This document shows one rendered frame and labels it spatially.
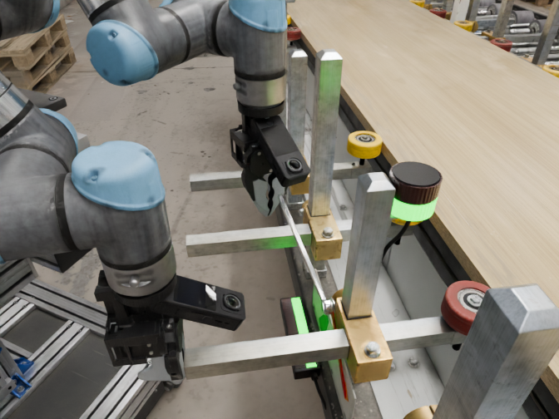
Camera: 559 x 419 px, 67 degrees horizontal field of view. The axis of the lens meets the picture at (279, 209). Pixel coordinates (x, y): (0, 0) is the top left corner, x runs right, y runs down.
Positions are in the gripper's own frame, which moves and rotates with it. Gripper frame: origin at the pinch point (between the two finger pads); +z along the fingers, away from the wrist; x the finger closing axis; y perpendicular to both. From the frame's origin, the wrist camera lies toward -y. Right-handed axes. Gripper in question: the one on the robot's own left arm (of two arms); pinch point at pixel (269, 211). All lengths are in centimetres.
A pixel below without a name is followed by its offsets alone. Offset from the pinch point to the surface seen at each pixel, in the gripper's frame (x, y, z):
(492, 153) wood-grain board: -55, -3, 1
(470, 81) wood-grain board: -87, 31, 1
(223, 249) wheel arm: 8.3, 2.6, 7.5
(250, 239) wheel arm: 3.5, 0.9, 5.8
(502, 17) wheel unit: -152, 73, -2
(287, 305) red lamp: -1.5, -4.4, 21.2
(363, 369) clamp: 1.5, -30.2, 6.0
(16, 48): 44, 323, 47
